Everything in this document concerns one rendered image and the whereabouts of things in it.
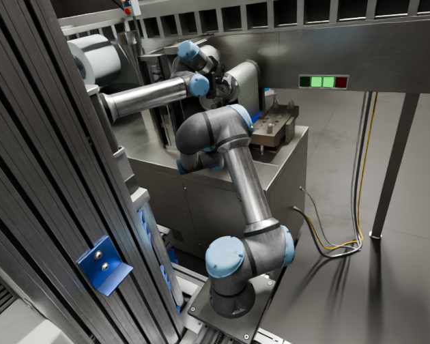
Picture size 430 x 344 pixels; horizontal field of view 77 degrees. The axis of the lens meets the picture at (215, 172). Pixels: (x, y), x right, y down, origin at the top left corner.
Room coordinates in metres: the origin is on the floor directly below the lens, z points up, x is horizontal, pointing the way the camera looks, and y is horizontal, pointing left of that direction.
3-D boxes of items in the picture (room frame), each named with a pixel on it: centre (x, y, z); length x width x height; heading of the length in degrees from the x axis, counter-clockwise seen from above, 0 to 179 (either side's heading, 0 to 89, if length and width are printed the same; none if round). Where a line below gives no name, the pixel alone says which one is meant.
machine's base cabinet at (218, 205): (1.97, 0.59, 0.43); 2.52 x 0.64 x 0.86; 53
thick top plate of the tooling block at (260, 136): (1.38, -0.37, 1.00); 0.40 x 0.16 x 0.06; 143
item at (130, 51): (1.88, 0.38, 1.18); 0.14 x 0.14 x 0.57
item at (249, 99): (1.42, -0.25, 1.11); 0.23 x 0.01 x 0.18; 143
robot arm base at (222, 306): (0.52, 0.02, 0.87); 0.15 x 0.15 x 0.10
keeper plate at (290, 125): (1.34, -0.46, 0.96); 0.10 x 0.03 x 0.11; 143
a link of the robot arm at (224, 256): (0.52, 0.01, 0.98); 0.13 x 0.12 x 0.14; 100
